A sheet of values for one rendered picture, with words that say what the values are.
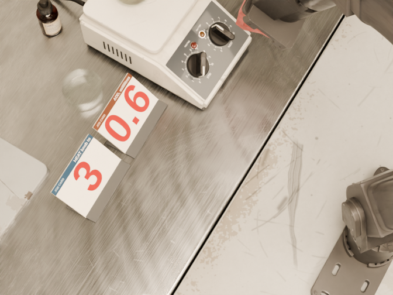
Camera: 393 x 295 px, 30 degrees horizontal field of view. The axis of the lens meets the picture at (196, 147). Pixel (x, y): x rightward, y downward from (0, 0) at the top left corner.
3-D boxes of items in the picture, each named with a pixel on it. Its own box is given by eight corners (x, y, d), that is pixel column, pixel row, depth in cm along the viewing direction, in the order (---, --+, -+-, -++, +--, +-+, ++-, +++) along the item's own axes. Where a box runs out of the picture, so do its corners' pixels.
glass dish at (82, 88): (107, 77, 102) (105, 70, 100) (100, 113, 100) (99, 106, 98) (68, 72, 102) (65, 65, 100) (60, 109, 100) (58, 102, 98)
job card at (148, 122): (168, 105, 100) (167, 92, 96) (134, 159, 97) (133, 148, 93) (129, 85, 101) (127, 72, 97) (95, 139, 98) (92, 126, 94)
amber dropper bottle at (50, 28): (36, 28, 104) (27, 0, 98) (51, 14, 105) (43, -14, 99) (51, 40, 104) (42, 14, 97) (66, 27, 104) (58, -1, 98)
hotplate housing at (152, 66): (252, 43, 104) (257, 13, 97) (203, 115, 100) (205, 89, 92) (121, -28, 108) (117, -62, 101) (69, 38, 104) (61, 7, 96)
